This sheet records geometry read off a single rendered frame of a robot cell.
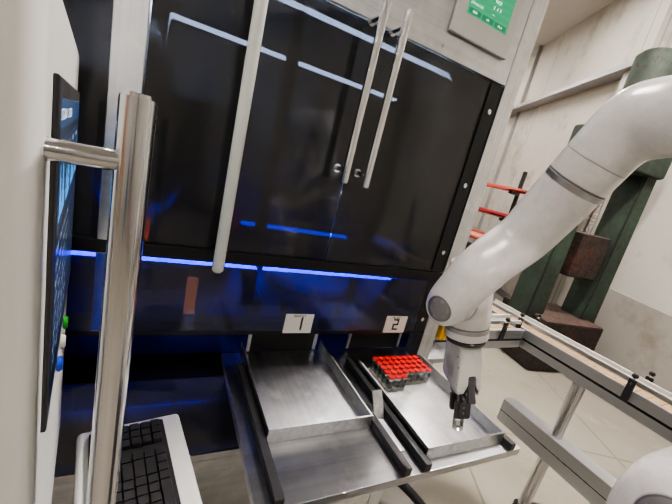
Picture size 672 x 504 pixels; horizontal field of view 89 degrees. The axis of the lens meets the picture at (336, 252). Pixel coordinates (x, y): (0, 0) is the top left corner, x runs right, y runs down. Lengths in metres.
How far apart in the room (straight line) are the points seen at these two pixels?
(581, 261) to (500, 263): 3.50
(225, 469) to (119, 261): 1.01
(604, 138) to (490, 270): 0.23
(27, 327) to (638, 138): 0.65
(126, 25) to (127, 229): 0.57
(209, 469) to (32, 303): 0.98
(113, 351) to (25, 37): 0.22
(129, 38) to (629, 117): 0.80
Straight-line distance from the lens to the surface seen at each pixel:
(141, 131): 0.29
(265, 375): 1.01
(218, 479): 1.28
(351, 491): 0.81
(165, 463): 0.87
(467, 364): 0.73
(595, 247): 4.16
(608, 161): 0.60
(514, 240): 0.62
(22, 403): 0.36
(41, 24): 0.30
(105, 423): 0.39
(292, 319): 0.98
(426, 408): 1.09
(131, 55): 0.82
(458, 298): 0.61
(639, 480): 0.50
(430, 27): 1.05
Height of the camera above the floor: 1.46
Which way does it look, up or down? 14 degrees down
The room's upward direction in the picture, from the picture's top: 14 degrees clockwise
